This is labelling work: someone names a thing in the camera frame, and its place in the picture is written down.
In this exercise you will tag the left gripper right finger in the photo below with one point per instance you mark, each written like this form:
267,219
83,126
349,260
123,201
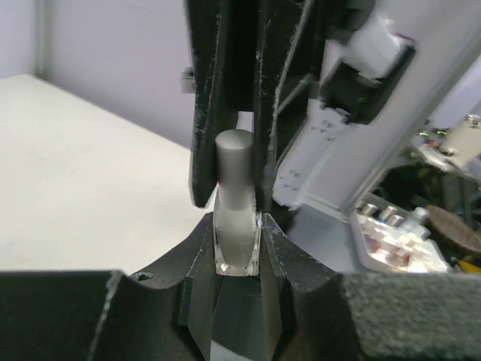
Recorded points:
314,313

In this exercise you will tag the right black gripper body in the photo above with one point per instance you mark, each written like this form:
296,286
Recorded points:
242,50

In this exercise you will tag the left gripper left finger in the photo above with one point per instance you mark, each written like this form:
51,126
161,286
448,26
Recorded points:
162,312

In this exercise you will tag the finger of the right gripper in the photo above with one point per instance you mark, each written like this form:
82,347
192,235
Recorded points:
209,23
289,55

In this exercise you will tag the white nail polish cap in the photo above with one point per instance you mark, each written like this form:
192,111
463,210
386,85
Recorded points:
233,151

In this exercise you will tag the clear nail polish bottle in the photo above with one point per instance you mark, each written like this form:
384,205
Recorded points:
236,235

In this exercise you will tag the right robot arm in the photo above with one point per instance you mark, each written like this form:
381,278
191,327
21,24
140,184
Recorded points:
363,62

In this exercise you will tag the white tray of bottles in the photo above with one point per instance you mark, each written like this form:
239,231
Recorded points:
387,240

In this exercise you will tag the background robot rig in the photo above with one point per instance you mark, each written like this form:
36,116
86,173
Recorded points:
451,150

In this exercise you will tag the right aluminium frame post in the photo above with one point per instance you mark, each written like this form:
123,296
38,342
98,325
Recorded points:
442,63

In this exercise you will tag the aluminium frame post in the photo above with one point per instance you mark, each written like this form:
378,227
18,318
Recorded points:
442,63
43,37

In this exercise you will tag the left aluminium frame post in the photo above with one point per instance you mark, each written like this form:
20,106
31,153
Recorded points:
43,37

